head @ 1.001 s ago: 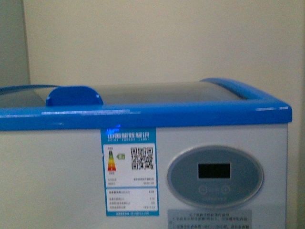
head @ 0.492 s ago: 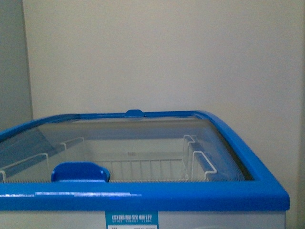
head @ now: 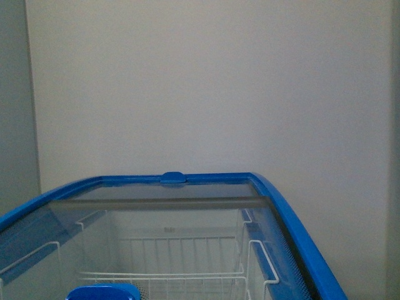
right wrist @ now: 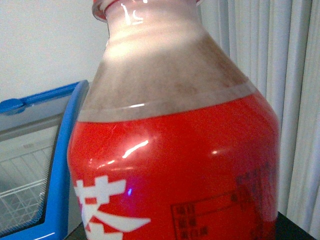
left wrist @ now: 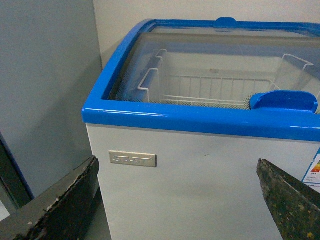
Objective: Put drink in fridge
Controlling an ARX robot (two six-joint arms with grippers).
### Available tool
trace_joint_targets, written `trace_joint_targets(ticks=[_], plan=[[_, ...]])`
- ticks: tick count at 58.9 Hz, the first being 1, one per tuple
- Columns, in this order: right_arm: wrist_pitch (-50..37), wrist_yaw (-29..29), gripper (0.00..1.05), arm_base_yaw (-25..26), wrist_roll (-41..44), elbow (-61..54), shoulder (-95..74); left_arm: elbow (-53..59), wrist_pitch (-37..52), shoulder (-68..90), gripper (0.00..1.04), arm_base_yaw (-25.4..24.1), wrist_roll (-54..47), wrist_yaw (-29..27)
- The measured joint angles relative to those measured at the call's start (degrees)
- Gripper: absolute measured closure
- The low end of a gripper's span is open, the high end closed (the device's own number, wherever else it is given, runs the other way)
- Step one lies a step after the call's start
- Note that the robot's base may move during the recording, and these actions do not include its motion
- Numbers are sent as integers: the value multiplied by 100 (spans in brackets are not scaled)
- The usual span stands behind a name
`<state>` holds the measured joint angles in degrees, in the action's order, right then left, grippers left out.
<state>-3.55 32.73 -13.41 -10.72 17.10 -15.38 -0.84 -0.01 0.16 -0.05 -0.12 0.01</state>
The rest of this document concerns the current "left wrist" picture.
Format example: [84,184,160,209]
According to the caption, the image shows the blue rear lid handle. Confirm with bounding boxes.
[213,17,238,29]

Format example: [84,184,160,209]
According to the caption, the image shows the silver brand nameplate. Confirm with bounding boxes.
[109,150,157,168]

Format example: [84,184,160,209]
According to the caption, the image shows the blue lid handle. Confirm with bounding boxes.
[249,90,318,114]
[213,17,238,29]

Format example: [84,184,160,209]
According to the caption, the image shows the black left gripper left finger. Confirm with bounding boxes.
[0,156,100,240]

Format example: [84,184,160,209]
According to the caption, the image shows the energy rating label sticker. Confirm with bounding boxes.
[302,150,320,193]

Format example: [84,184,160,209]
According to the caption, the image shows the glass sliding freezer lid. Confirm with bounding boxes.
[108,33,320,110]

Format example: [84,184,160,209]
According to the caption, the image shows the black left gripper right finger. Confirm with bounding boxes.
[256,158,320,240]

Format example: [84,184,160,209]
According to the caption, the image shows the blue front lid handle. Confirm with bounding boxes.
[249,90,318,114]

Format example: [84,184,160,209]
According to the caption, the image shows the white wire freezer basket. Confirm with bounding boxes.
[136,49,320,110]

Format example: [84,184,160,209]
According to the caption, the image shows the white chest freezer blue rim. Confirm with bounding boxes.
[82,19,320,240]

